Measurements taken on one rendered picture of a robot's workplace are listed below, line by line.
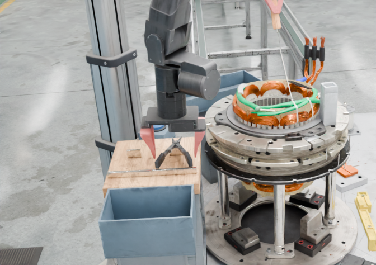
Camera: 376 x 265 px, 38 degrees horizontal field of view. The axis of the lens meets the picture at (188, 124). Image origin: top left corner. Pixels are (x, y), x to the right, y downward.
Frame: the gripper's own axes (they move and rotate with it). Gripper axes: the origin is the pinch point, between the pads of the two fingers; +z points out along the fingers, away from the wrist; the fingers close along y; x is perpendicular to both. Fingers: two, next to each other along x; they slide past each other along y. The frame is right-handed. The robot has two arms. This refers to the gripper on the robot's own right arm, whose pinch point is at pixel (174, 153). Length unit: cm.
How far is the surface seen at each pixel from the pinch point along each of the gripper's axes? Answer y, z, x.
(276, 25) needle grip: 21.7, -21.8, 14.0
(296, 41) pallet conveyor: 53, 33, 168
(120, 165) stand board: -11.6, 2.9, 0.8
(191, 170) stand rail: 3.3, 1.4, -4.5
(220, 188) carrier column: 9.6, 18.1, 14.3
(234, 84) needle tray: 15, 6, 50
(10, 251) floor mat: -89, 112, 107
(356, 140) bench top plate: 54, 30, 57
